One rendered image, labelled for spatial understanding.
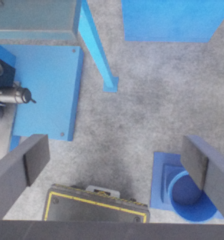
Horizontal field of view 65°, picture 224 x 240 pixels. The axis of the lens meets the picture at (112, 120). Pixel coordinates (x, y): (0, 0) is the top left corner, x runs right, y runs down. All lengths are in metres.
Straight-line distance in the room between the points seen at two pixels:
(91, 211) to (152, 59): 1.30
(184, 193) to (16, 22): 1.34
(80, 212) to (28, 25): 1.09
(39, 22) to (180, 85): 1.26
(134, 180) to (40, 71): 1.24
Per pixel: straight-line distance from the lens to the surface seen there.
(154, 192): 1.54
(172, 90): 1.59
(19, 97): 1.24
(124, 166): 1.51
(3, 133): 1.75
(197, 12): 1.51
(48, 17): 0.62
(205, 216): 1.28
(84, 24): 0.85
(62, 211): 1.35
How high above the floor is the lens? 1.50
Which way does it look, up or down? 79 degrees down
